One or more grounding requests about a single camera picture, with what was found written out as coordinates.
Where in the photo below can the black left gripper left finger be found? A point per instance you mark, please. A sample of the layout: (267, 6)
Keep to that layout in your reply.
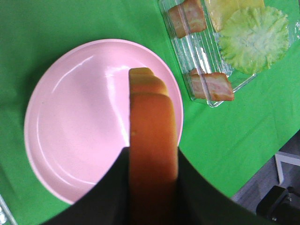
(105, 204)

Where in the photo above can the bacon strip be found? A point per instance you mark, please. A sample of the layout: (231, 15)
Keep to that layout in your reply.
(187, 18)
(220, 89)

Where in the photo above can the pink round plate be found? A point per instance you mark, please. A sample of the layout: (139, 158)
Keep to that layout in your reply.
(76, 121)

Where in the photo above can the bread slice with brown crust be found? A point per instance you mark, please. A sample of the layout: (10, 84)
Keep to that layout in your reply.
(153, 154)

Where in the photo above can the yellow cheese slice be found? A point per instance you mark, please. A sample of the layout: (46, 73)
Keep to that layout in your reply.
(221, 10)

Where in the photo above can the white frame on floor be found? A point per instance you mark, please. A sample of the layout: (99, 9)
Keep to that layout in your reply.
(284, 160)

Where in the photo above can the green tablecloth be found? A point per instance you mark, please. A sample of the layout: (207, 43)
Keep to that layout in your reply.
(227, 144)

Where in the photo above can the clear left plastic container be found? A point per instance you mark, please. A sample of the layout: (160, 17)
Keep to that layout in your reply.
(6, 217)

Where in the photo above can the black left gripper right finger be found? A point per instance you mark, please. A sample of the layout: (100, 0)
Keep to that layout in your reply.
(199, 203)

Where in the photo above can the green lettuce leaf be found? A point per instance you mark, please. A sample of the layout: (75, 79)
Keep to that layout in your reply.
(254, 38)

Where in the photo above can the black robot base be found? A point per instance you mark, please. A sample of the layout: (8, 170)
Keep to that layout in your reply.
(281, 206)

